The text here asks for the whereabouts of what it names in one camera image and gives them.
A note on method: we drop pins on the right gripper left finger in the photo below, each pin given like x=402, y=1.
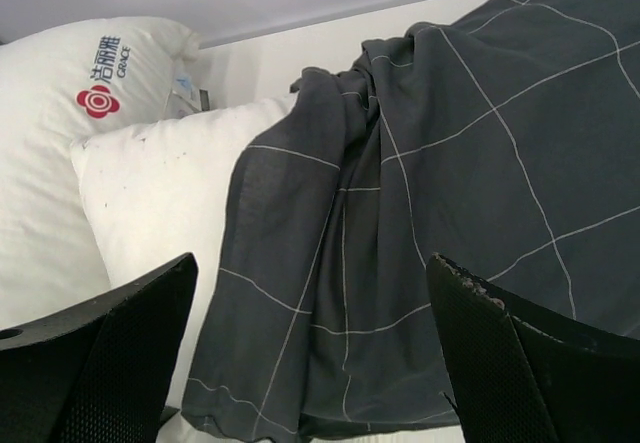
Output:
x=98, y=371

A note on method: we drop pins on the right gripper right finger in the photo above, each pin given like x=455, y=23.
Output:
x=523, y=373

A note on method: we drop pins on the dark grey checked pillowcase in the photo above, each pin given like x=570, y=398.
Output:
x=507, y=141

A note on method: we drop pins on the white bare pillow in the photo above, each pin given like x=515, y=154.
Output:
x=59, y=85

